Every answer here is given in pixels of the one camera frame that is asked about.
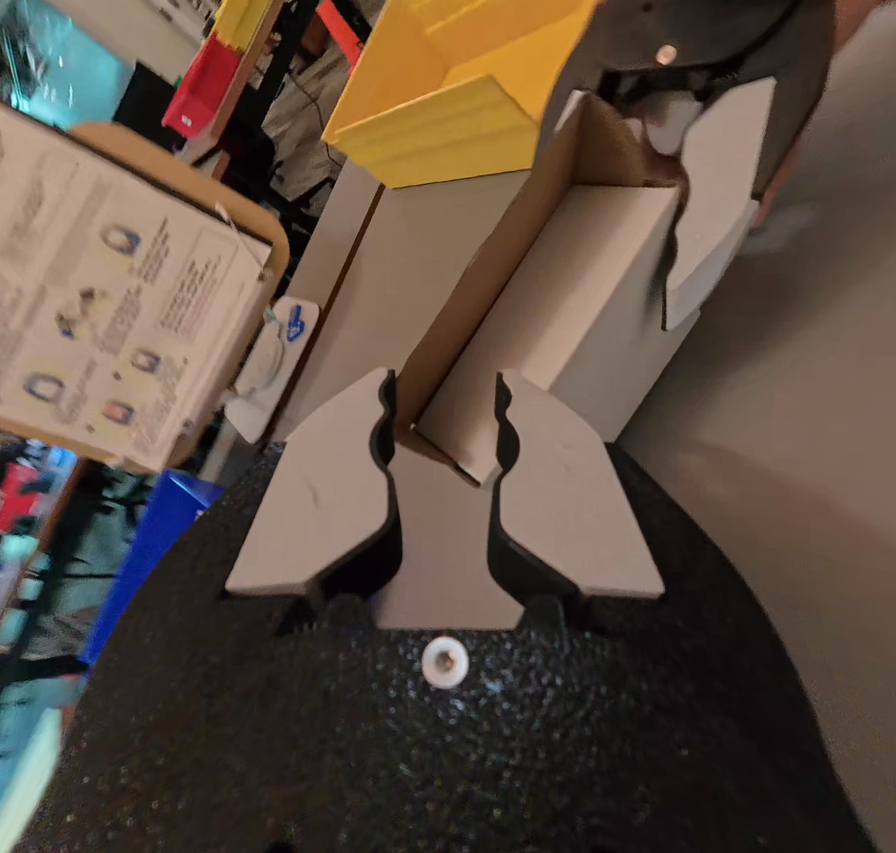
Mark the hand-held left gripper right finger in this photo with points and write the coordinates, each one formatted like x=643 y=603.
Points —
x=567 y=510

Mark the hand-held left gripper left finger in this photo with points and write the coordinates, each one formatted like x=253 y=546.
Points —
x=315 y=503

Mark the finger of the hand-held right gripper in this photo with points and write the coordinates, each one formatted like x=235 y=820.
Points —
x=724 y=188
x=668 y=125

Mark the blue plastic bin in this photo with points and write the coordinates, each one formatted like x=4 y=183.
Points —
x=147 y=559

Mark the white cardboard box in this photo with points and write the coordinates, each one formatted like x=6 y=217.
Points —
x=581 y=293

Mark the blue plastic clip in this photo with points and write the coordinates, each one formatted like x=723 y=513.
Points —
x=295 y=324

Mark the yellow plastic bin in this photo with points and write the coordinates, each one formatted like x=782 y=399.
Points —
x=455 y=76

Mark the instruction sheet board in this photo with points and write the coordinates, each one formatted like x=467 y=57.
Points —
x=105 y=286

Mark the orange chair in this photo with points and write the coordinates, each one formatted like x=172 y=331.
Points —
x=339 y=27

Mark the red shelf bin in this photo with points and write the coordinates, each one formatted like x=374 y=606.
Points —
x=203 y=90

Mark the small yellow shelf bin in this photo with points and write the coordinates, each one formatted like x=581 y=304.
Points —
x=245 y=2

